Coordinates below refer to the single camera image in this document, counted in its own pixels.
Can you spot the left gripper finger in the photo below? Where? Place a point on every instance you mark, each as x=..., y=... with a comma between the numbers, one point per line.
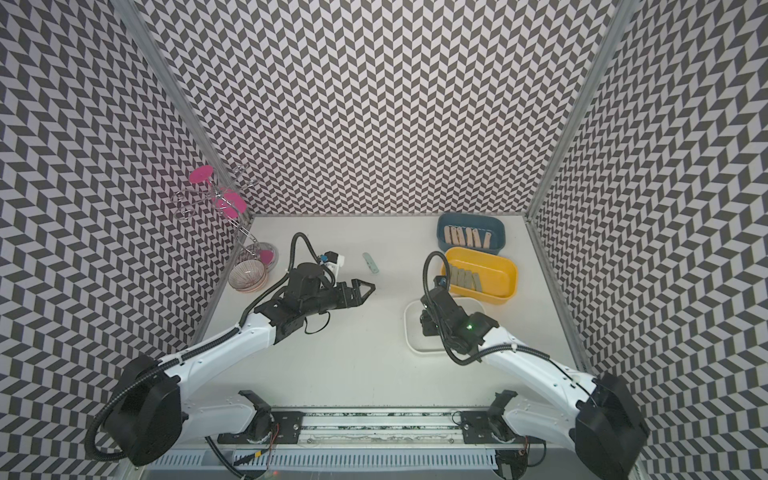
x=355, y=298
x=362, y=287

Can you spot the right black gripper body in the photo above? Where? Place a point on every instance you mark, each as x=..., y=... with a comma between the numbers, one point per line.
x=432, y=329

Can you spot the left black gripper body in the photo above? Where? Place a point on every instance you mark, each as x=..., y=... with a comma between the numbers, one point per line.
x=338, y=298

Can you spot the mint knife top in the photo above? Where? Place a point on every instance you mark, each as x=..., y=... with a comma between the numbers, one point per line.
x=370, y=262

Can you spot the white storage box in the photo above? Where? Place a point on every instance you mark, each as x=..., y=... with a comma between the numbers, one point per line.
x=417, y=341

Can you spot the yellow storage box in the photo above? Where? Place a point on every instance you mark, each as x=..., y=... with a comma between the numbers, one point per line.
x=497, y=275

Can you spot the dark teal storage box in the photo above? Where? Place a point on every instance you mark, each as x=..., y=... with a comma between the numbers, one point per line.
x=480, y=222

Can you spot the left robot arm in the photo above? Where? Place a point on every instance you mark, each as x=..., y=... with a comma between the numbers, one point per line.
x=204, y=366

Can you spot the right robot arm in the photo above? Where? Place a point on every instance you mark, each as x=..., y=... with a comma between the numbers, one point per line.
x=540, y=378

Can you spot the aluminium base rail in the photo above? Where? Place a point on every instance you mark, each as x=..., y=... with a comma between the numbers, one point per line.
x=370, y=427

